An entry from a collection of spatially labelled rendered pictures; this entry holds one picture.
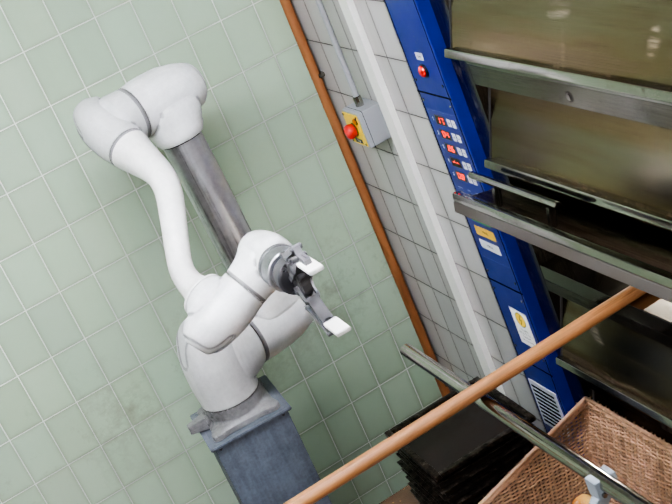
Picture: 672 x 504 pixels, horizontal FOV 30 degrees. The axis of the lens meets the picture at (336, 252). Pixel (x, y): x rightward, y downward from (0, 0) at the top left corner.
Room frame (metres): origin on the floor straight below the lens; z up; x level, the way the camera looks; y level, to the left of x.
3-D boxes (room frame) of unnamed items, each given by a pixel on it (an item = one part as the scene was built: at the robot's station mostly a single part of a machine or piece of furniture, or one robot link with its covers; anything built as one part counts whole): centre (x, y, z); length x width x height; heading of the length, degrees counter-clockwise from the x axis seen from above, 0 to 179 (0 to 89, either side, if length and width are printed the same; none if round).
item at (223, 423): (2.76, 0.40, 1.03); 0.22 x 0.18 x 0.06; 102
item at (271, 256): (2.33, 0.11, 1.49); 0.09 x 0.06 x 0.09; 105
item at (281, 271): (2.26, 0.09, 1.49); 0.09 x 0.07 x 0.08; 15
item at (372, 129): (3.07, -0.20, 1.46); 0.10 x 0.07 x 0.10; 16
